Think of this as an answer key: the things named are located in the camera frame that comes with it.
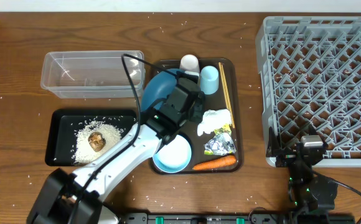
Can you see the light blue bowl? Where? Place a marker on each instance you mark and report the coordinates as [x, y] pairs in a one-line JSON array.
[[174, 157]]

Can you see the crumpled white tissue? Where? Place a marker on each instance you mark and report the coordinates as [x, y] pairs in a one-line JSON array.
[[212, 120]]

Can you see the clear plastic bin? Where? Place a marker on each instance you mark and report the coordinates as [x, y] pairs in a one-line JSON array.
[[92, 74]]

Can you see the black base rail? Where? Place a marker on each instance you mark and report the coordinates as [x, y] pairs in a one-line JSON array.
[[254, 218]]

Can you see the brown food piece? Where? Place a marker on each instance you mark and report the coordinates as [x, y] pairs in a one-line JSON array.
[[96, 141]]

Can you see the black waste tray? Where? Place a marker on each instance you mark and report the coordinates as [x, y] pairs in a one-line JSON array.
[[66, 127]]

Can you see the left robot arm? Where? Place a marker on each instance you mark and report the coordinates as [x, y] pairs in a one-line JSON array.
[[78, 197]]

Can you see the pink plastic cup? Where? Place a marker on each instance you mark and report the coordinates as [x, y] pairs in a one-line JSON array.
[[190, 63]]

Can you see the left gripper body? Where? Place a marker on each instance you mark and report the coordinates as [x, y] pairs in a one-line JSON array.
[[196, 109]]

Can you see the dark brown serving tray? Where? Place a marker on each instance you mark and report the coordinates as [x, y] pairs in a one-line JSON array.
[[212, 102]]

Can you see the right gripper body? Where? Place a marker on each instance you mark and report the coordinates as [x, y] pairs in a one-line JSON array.
[[292, 155]]

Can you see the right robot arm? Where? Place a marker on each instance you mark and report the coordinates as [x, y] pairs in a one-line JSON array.
[[313, 195]]

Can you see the orange carrot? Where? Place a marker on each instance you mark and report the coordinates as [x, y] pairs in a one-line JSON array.
[[216, 163]]

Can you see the silver foil snack wrapper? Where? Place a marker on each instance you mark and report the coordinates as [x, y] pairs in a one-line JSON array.
[[222, 143]]

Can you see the dark blue plate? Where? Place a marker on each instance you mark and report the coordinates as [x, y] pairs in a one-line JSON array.
[[159, 87]]

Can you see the pile of rice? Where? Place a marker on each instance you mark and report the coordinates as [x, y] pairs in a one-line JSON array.
[[84, 152]]

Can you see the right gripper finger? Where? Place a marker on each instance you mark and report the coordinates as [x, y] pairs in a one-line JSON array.
[[312, 131], [274, 150]]

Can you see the grey dishwasher rack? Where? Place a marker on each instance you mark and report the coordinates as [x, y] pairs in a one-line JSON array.
[[310, 70]]

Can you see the light blue plastic cup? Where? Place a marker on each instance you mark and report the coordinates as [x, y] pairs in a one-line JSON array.
[[209, 80]]

